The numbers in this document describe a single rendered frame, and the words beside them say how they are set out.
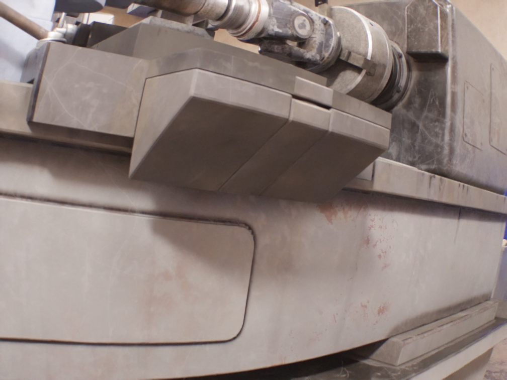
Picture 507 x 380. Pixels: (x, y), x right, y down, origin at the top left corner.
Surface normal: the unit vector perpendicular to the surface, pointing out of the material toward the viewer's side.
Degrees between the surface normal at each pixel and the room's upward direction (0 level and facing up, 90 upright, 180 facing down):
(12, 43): 90
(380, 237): 90
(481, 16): 90
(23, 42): 90
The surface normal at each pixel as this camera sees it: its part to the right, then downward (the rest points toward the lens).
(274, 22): 0.42, 0.05
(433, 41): -0.74, -0.11
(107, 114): 0.66, 0.09
